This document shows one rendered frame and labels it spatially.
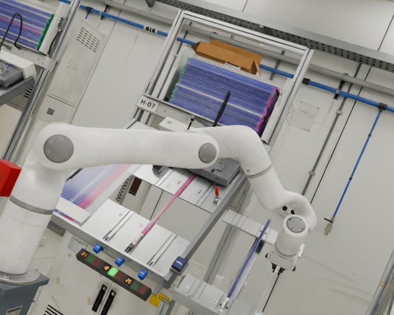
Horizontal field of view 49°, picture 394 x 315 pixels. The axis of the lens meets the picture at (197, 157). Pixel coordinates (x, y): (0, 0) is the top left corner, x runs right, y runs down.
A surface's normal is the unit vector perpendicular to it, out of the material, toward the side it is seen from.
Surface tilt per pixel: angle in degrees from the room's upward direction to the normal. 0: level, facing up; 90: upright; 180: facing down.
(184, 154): 105
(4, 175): 90
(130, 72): 90
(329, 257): 90
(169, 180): 48
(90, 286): 90
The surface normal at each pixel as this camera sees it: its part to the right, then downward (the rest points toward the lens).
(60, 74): 0.85, 0.38
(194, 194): 0.04, -0.73
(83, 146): 0.73, 0.09
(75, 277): -0.32, -0.14
